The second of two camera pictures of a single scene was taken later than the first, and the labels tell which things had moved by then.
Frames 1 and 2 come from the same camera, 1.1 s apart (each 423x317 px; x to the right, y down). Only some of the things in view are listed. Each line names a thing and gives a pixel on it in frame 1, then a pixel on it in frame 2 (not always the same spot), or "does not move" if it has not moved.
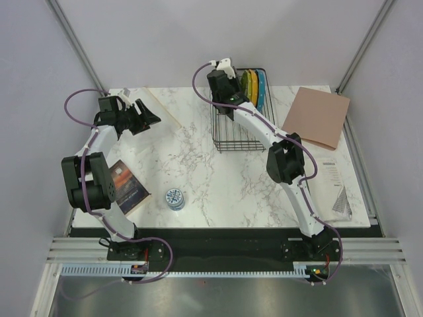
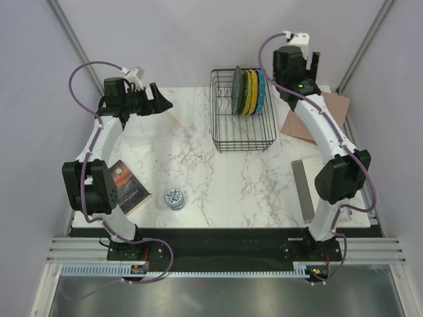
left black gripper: (144, 120) → (158, 104)
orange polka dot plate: (254, 90) does not move
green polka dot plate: (246, 83) does not move
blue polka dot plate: (261, 96) does not move
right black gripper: (236, 82) → (306, 74)
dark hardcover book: (129, 193) does not move
